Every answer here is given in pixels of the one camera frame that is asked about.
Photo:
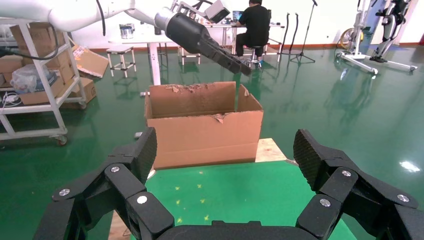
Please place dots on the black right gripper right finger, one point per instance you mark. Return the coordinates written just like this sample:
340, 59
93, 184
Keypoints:
361, 198

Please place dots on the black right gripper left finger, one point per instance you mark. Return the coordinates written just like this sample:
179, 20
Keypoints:
109, 195

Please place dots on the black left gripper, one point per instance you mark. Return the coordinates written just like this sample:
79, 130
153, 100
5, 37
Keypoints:
188, 33

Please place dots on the large open brown carton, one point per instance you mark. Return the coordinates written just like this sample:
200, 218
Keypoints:
205, 139

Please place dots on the brown cardboard box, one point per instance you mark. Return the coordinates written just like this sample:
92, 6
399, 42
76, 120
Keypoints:
84, 91
36, 97
33, 36
10, 64

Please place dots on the flattened printed cardboard sheet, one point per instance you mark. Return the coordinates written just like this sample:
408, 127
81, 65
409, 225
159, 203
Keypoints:
91, 63

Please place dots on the chrome wheeled stool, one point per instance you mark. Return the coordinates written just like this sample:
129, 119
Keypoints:
255, 56

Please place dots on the white work table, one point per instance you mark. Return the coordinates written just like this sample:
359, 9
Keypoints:
225, 30

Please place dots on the person in black clothes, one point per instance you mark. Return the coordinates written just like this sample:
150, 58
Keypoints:
255, 23

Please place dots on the laptop screen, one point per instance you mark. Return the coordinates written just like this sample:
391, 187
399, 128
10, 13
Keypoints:
237, 16

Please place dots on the black floor stand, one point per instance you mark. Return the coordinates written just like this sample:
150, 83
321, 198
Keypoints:
288, 33

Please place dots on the silver metal binder clip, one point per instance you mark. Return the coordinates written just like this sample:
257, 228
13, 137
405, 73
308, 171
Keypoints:
138, 134

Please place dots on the black tripod stand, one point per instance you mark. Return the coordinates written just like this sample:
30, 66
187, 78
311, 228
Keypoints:
303, 49

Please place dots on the white table with single leg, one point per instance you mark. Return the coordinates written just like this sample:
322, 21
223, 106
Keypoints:
154, 56

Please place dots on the metal pot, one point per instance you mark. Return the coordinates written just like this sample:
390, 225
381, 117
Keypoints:
127, 31

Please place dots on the small white stool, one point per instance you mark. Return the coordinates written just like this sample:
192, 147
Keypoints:
121, 51

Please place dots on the green table cloth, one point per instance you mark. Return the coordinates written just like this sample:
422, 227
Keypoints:
238, 195

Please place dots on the white wheeled shelf cart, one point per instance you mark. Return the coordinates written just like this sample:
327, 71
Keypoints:
49, 86

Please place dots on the clear plastic bag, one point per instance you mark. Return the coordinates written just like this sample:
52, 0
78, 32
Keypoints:
28, 79

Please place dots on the white robot support stand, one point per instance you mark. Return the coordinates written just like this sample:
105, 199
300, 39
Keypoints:
374, 49

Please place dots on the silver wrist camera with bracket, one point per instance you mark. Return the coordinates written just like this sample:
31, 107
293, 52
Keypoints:
217, 11

